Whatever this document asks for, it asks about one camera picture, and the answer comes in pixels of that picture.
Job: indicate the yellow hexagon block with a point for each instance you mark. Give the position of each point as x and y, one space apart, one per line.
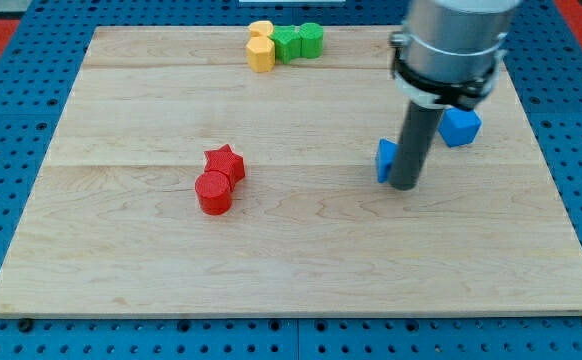
260 52

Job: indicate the wooden board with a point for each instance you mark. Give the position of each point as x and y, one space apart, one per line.
113 227

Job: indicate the yellow heart block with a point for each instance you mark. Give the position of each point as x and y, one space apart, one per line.
261 28

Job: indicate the blue cube block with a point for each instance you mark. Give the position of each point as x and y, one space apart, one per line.
458 127

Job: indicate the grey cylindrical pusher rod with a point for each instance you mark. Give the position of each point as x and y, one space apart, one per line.
417 132

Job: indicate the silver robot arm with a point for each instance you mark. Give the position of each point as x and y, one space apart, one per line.
447 54

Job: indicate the blue triangle block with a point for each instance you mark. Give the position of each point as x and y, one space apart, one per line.
384 157

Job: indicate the red cylinder block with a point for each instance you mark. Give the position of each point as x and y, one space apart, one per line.
213 192

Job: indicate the green pentagon block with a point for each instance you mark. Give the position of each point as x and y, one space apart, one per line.
287 43

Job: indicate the green cylinder block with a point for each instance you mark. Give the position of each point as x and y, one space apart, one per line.
311 35

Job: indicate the red star block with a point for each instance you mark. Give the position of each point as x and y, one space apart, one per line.
228 163

